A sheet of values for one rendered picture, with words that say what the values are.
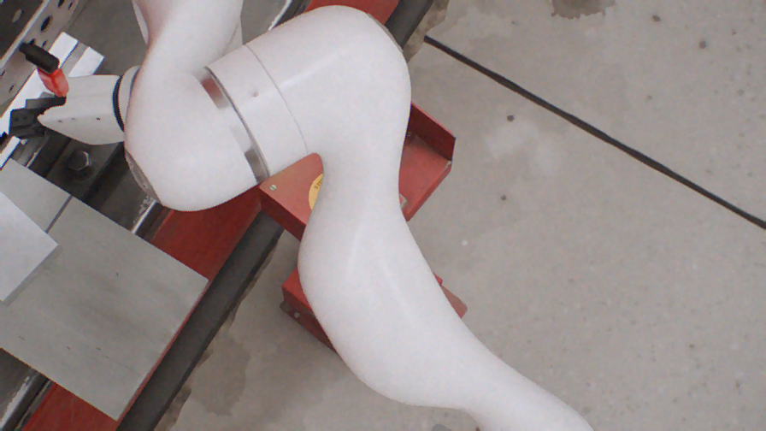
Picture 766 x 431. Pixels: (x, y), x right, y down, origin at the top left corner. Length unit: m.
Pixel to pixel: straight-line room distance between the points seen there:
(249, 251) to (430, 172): 0.72
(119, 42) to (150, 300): 0.37
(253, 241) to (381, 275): 1.53
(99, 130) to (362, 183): 0.59
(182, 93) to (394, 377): 0.28
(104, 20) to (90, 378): 0.47
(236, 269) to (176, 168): 1.56
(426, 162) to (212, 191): 0.92
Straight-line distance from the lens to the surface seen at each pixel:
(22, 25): 1.71
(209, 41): 1.40
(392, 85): 1.34
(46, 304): 1.91
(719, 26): 3.10
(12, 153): 1.96
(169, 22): 1.37
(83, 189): 2.03
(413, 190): 2.21
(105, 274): 1.90
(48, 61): 1.71
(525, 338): 2.89
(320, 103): 1.32
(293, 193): 2.13
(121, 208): 2.05
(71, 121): 1.87
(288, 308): 2.88
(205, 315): 2.85
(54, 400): 2.16
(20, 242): 1.92
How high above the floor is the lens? 2.83
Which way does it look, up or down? 75 degrees down
